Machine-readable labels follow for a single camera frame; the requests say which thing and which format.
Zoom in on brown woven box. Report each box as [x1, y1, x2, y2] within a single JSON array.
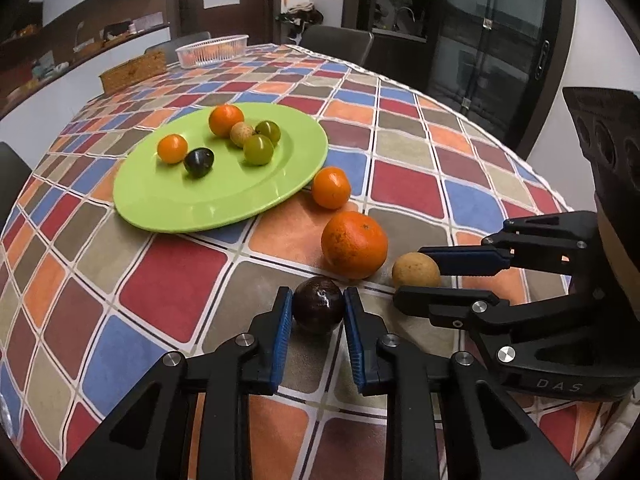
[[100, 50, 167, 96]]

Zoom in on dark chair far end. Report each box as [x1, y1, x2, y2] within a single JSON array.
[[144, 32, 210, 65]]

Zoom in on large orange on table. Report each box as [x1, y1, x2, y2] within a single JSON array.
[[321, 211, 388, 281]]

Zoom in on green plate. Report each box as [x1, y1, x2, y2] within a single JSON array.
[[113, 102, 329, 233]]

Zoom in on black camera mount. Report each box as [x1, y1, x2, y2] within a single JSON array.
[[562, 87, 639, 262]]

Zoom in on checkered tablecloth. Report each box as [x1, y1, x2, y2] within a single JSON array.
[[0, 41, 622, 480]]

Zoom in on dark chair left near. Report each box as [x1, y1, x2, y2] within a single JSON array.
[[0, 142, 32, 228]]

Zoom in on green round fruit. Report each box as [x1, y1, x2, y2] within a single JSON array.
[[243, 134, 274, 166]]

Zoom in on dark chair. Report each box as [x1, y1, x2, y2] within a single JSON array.
[[0, 142, 32, 228], [299, 25, 374, 66]]

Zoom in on small orange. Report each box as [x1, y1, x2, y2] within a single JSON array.
[[156, 133, 189, 165], [311, 167, 352, 210]]

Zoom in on dark chair right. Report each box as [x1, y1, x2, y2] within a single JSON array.
[[299, 25, 374, 66]]

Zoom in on white fruit basket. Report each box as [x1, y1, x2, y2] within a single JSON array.
[[176, 35, 248, 68]]

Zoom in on tan round fruit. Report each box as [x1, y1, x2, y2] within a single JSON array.
[[229, 122, 255, 148]]

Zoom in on dark purple plum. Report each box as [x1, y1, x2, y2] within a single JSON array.
[[183, 148, 215, 179]]

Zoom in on dark wooden door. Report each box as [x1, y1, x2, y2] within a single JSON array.
[[167, 0, 277, 47]]

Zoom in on orange tangerine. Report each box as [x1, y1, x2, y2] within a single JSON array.
[[208, 104, 244, 138]]

